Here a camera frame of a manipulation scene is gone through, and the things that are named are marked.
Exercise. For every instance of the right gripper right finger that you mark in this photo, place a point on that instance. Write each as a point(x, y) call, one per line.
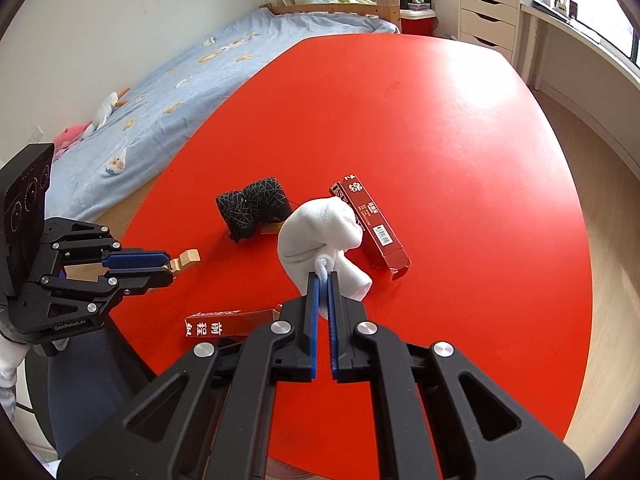
point(436, 414)

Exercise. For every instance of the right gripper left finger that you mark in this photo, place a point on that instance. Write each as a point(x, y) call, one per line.
point(209, 415)

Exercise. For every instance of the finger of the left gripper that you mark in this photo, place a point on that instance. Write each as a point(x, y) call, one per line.
point(112, 258)
point(125, 282)

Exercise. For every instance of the black and gold box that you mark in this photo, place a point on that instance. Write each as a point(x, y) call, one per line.
point(89, 272)

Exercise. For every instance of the red carton with chinese text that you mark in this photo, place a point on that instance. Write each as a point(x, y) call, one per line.
point(233, 324)

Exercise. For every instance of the red surprise box carton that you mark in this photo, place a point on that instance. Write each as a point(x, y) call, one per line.
point(379, 240)

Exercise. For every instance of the white sock pair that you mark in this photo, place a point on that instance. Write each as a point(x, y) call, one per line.
point(315, 238)

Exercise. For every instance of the pink plush toy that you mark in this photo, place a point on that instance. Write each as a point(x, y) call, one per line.
point(69, 137)

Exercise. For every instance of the white duck plush toy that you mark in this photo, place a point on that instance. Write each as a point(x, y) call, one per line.
point(104, 111)

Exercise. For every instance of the bed with blue sheet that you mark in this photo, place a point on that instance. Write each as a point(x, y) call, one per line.
point(164, 109)

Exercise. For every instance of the red table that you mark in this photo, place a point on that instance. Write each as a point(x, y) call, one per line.
point(458, 155)

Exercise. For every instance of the red storage box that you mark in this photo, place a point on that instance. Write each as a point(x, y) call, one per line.
point(418, 23)

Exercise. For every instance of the white drawer cabinet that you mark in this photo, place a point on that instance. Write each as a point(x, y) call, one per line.
point(492, 24)

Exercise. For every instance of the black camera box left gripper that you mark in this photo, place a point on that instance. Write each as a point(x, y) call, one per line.
point(25, 179)

